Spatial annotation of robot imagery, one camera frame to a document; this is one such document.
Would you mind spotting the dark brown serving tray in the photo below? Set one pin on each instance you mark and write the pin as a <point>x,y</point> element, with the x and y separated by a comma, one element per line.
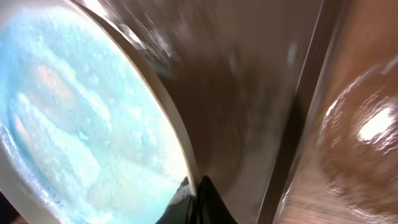
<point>242,75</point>

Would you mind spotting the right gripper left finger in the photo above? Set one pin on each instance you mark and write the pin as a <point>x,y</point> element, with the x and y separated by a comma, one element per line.
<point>181,208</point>

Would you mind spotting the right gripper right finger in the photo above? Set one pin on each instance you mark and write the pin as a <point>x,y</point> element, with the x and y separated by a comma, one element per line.
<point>211,207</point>

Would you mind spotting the white plate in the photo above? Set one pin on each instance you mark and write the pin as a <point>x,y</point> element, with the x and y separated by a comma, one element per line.
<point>89,134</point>

